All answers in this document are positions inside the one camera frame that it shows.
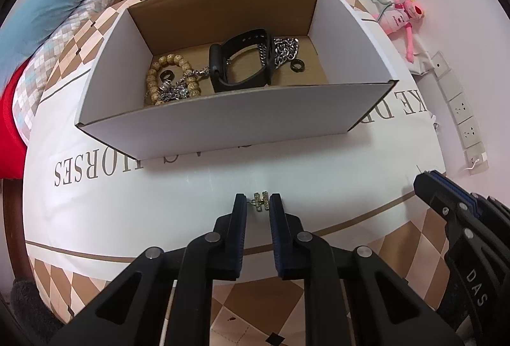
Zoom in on checkered mattress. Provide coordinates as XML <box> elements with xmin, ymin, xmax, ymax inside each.
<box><xmin>12</xmin><ymin>0</ymin><xmax>114</xmax><ymax>144</ymax></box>

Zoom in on white cardboard box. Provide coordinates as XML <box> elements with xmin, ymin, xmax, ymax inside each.
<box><xmin>75</xmin><ymin>0</ymin><xmax>398</xmax><ymax>160</ymax></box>

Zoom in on black smart band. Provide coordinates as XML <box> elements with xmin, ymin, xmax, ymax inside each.
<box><xmin>208</xmin><ymin>28</ymin><xmax>276</xmax><ymax>93</ymax></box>

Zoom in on red bed sheet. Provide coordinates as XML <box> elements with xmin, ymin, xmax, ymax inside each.
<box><xmin>0</xmin><ymin>61</ymin><xmax>28</xmax><ymax>179</ymax></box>

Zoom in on checkered printed table cover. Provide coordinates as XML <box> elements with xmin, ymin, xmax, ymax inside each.
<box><xmin>23</xmin><ymin>0</ymin><xmax>448</xmax><ymax>322</ymax></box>

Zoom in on white power strip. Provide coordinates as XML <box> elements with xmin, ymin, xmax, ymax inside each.
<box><xmin>431</xmin><ymin>51</ymin><xmax>488</xmax><ymax>175</ymax></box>

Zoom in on pink panther plush toy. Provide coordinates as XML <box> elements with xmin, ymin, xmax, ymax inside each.
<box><xmin>374</xmin><ymin>0</ymin><xmax>425</xmax><ymax>63</ymax></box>

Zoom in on silver chain bracelet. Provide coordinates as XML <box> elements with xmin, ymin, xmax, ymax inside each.
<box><xmin>258</xmin><ymin>36</ymin><xmax>301</xmax><ymax>70</ymax></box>

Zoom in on gold H earring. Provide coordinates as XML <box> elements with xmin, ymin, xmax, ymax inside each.
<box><xmin>248</xmin><ymin>191</ymin><xmax>270</xmax><ymax>212</ymax></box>

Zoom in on wooden bead bracelet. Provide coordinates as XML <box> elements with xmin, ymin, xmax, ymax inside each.
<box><xmin>144</xmin><ymin>53</ymin><xmax>202</xmax><ymax>107</ymax></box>

